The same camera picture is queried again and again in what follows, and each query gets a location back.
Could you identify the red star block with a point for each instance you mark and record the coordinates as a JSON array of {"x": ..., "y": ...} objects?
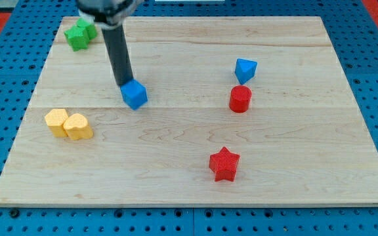
[{"x": 224, "y": 164}]

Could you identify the yellow heart block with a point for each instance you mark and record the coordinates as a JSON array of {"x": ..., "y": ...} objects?
[{"x": 77, "y": 127}]

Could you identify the blue triangular block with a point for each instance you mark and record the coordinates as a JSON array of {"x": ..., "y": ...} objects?
[{"x": 245, "y": 70}]

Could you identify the blue cube block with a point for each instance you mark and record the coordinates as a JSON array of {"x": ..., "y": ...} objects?
[{"x": 134, "y": 94}]

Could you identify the wooden board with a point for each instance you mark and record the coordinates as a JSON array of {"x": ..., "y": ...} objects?
[{"x": 302, "y": 143}]

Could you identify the yellow hexagon block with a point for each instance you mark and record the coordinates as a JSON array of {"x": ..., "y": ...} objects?
[{"x": 55, "y": 120}]

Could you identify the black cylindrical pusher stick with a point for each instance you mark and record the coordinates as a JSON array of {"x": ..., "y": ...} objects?
[{"x": 116, "y": 46}]

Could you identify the red cylinder block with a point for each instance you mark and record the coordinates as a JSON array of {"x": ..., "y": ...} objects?
[{"x": 240, "y": 97}]

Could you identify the green star block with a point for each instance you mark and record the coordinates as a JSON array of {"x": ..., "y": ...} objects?
[{"x": 77, "y": 38}]

